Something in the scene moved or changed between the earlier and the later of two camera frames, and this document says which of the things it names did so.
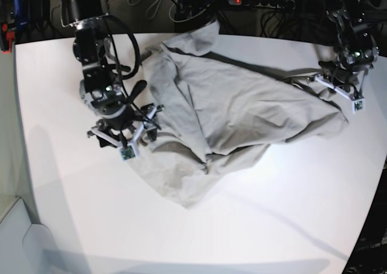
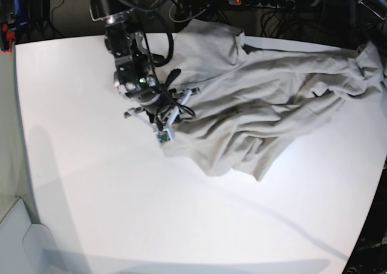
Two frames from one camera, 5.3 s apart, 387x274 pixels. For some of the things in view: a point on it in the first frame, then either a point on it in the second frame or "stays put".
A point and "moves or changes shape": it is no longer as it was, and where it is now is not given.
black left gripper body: x=118 y=114 to x=160 y=102
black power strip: x=284 y=3 stays put
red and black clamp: x=6 y=37 stays put
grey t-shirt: x=217 y=109 moves or changes shape
